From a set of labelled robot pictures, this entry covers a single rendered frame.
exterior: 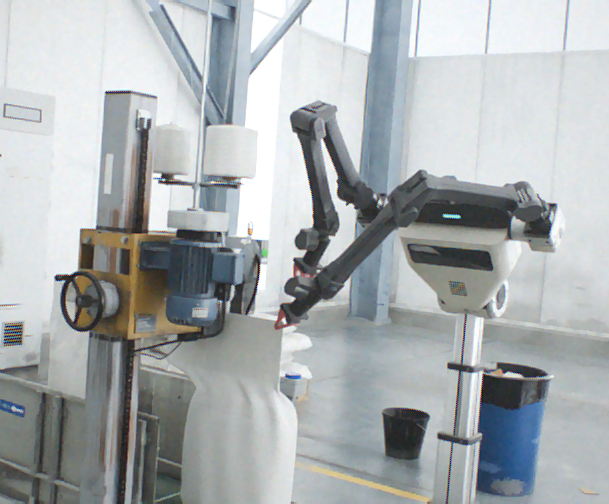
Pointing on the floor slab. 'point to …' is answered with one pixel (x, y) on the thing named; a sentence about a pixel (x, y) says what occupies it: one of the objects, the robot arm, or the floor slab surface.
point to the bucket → (404, 432)
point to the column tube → (105, 408)
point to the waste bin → (510, 427)
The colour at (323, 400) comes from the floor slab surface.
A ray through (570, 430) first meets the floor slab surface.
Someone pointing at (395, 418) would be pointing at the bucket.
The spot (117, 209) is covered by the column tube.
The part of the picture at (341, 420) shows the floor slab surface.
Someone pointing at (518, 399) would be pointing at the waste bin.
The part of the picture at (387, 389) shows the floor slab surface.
